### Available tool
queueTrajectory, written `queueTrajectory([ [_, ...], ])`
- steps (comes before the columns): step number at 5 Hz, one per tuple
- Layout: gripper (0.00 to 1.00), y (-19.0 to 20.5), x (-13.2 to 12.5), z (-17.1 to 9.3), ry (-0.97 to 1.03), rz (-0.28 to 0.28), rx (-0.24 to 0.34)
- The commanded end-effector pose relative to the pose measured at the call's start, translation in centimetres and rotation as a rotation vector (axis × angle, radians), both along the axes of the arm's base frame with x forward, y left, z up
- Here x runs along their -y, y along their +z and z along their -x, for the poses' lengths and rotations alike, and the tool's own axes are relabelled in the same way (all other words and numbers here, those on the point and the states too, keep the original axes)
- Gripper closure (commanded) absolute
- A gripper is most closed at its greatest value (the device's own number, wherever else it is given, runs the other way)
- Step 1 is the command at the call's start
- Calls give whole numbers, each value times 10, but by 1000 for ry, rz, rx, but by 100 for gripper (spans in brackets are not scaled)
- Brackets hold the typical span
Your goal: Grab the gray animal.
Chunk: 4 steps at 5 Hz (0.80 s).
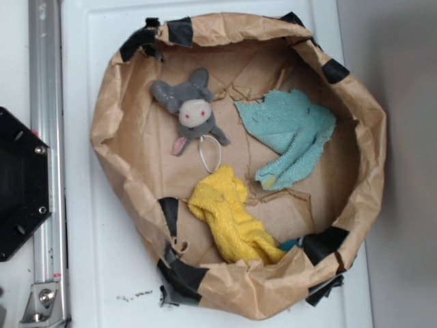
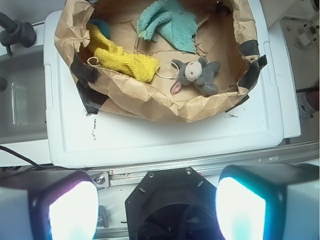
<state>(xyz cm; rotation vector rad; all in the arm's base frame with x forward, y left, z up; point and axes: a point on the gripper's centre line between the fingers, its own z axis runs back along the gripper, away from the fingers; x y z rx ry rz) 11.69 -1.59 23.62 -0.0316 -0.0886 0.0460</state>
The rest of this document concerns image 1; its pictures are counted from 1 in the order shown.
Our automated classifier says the gray plush animal toy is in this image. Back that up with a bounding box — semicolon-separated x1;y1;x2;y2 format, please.
151;68;230;156

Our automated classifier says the yellow terry cloth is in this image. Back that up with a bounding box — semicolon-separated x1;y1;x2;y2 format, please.
188;165;285;265

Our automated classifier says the light blue terry cloth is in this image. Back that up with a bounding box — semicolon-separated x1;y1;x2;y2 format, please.
235;89;336;191

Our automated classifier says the brown paper bag bin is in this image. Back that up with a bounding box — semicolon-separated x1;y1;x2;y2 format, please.
91;13;386;320

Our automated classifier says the small teal object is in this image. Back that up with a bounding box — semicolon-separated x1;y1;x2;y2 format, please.
279;238;301;252

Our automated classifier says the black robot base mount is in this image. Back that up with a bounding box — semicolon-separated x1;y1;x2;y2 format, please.
0;107;51;262

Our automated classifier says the metal corner bracket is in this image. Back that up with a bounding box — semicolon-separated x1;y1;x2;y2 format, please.
19;282;65;327

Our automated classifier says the aluminum extrusion rail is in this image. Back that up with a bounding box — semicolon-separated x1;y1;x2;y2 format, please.
29;1;71;327

